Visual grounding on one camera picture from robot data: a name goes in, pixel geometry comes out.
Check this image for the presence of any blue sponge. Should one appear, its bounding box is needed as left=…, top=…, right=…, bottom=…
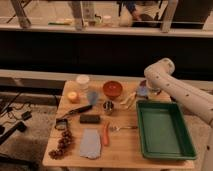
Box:
left=136, top=86, right=148, bottom=98

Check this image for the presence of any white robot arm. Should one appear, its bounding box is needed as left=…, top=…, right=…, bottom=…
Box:
left=144, top=58, right=213, bottom=171

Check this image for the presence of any purple bowl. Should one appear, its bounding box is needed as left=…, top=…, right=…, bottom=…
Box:
left=139, top=80, right=158, bottom=99

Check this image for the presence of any orange bowl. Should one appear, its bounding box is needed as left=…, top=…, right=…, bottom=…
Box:
left=103, top=81, right=123, bottom=100

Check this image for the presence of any cream wooden utensil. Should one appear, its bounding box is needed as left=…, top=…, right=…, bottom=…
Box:
left=120, top=92, right=137, bottom=109

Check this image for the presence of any green plastic tray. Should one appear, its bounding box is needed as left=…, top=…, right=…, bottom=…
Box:
left=136, top=100, right=197, bottom=160

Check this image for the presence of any metal fork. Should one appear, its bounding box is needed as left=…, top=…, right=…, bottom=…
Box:
left=109, top=126, right=138, bottom=132

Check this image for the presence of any blue plastic cup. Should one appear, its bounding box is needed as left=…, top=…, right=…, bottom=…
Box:
left=87, top=91, right=99, bottom=105

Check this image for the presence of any wooden table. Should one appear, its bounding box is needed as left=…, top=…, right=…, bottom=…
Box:
left=42, top=81, right=194, bottom=171

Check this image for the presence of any white lidded container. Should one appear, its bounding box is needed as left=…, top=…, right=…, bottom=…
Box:
left=76, top=74, right=90, bottom=91

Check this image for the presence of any orange carrot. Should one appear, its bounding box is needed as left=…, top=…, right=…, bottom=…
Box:
left=102, top=122, right=109, bottom=146

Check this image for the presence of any black rectangular block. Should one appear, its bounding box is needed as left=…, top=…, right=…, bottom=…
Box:
left=80, top=115, right=100, bottom=124

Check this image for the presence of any seated person in background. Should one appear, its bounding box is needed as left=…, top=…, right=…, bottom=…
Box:
left=116, top=0, right=165, bottom=28

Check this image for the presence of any yellow round fruit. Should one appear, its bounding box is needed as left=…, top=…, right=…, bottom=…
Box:
left=67, top=91, right=79, bottom=103

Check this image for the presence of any blue grey cloth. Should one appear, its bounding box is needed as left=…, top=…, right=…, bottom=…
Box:
left=79, top=129, right=101, bottom=159

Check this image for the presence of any black round tin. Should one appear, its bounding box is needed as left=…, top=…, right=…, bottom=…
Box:
left=55, top=119, right=68, bottom=131

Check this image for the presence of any bunch of dark grapes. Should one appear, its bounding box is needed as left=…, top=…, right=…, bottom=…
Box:
left=49, top=130, right=73, bottom=160

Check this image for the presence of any black handled knife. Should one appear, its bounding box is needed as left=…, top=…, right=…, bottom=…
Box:
left=61, top=105, right=93, bottom=118

